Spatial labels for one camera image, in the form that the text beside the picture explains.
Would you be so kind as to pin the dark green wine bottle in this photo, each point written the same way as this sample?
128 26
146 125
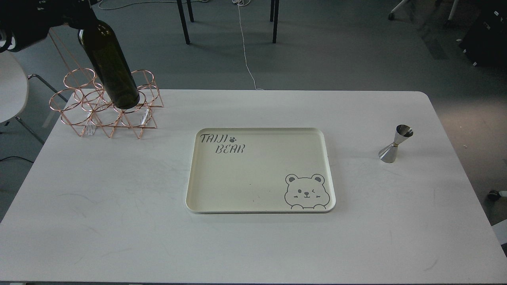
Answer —
103 49

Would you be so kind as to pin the black equipment case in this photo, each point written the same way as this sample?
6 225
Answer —
486 42

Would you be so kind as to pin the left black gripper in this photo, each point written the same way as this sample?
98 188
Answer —
26 22

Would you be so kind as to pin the white chair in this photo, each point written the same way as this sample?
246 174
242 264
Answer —
14 90

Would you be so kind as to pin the copper wire bottle rack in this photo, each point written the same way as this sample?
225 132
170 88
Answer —
85 106

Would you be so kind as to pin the steel double jigger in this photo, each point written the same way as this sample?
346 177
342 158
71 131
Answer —
390 152

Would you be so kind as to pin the cream bear serving tray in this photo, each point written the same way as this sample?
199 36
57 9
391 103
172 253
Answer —
260 170

